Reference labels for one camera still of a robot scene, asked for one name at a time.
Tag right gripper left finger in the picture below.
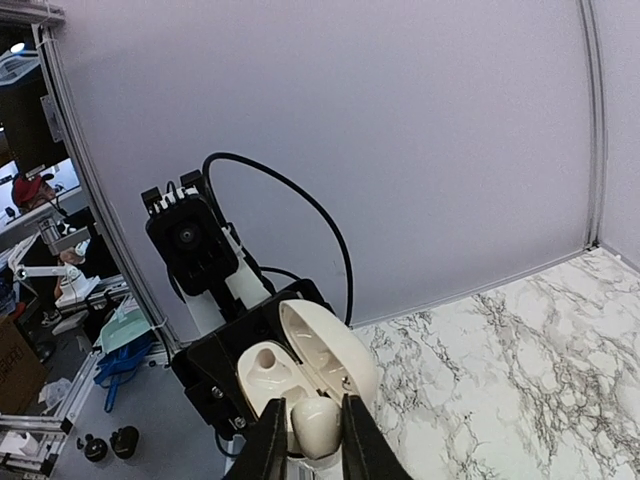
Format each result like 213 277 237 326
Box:
224 398 288 480

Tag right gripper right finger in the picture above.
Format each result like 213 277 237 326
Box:
341 395 411 480

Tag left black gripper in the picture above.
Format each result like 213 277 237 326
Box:
171 279 331 440

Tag white earbud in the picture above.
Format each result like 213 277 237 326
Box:
290 396 342 460

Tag white earbud charging case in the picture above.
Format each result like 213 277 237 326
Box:
237 299 379 465

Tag black round weights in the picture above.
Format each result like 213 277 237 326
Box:
76 425 140 463

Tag cardboard box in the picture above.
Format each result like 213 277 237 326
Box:
0 317 47 415

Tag person with red cap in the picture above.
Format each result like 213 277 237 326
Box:
11 174 120 327

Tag left aluminium corner post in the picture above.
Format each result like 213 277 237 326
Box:
31 22 180 368

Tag aluminium corner post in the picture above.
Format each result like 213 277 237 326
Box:
576 0 608 250
31 22 180 368

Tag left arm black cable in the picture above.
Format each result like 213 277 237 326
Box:
202 151 355 326

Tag right aluminium corner post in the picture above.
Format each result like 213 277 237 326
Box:
576 0 608 250

